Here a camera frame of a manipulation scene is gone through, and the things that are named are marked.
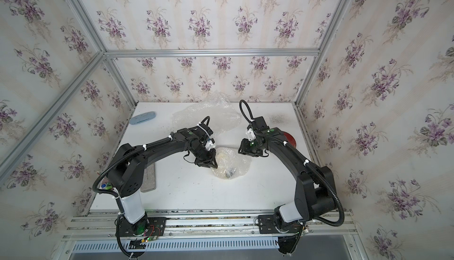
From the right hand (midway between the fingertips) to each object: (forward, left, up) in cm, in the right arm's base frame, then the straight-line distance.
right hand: (245, 151), depth 84 cm
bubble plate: (+30, +13, -9) cm, 34 cm away
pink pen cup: (-18, +59, +3) cm, 62 cm away
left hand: (-6, +13, -4) cm, 15 cm away
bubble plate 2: (-5, +7, -3) cm, 9 cm away
